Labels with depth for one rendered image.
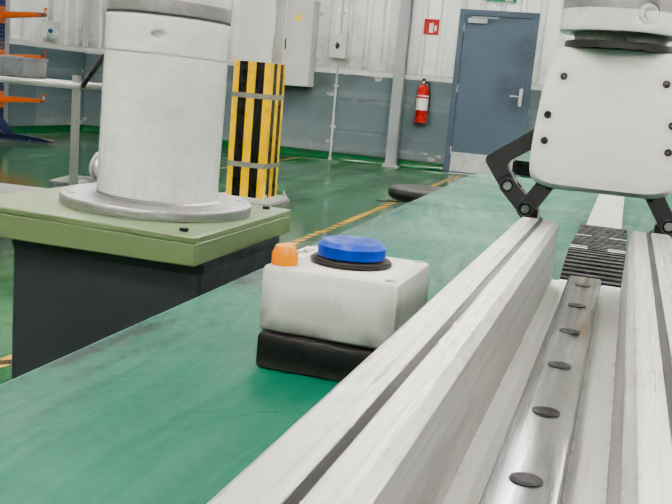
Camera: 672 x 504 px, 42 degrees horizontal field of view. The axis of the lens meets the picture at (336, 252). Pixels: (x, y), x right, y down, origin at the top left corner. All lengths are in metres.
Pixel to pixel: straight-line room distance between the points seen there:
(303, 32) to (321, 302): 11.61
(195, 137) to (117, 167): 0.08
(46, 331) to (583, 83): 0.54
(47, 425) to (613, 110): 0.41
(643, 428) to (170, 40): 0.68
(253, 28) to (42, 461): 6.73
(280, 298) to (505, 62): 11.24
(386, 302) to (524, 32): 11.25
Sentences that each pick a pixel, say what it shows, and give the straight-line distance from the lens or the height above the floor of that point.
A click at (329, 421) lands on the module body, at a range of 0.20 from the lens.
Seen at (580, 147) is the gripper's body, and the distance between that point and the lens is 0.64.
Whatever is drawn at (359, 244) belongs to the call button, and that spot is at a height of 0.85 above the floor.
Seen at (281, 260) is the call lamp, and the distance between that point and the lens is 0.49.
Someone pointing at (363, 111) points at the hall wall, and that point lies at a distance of 12.05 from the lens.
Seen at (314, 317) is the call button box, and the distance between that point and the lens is 0.49.
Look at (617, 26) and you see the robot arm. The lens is 0.62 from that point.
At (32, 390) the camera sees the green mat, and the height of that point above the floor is 0.78.
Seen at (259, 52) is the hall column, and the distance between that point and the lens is 7.03.
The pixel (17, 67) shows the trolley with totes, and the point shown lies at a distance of 4.63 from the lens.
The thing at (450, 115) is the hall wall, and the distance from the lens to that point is 11.76.
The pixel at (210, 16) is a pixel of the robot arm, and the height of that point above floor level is 1.00.
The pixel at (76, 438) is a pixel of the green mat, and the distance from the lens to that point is 0.41.
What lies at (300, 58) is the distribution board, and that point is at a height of 1.31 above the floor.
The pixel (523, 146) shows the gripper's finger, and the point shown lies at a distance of 0.66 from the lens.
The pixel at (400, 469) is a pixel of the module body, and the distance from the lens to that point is 0.19.
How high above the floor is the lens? 0.94
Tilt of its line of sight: 10 degrees down
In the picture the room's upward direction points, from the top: 5 degrees clockwise
